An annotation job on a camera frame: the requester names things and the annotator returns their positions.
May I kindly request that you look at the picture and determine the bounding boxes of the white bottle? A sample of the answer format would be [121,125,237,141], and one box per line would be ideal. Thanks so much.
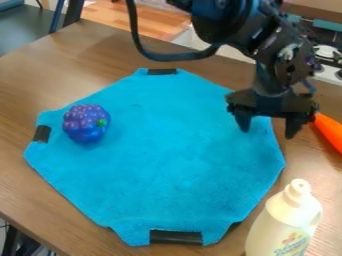
[243,178,324,256]

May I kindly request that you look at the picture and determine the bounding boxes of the orange toy carrot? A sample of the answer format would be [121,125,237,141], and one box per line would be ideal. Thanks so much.
[311,112,342,155]

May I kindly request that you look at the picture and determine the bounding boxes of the purple toy grapes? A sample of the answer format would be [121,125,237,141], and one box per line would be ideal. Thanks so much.
[61,103,113,145]

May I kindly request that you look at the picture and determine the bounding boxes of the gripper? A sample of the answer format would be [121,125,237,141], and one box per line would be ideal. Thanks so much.
[224,61,321,140]

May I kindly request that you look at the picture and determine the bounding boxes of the toy stove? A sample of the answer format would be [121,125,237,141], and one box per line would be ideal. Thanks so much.
[305,44,342,87]

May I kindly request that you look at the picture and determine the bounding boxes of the blue cloth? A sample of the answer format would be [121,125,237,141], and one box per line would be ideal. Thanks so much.
[22,67,288,248]

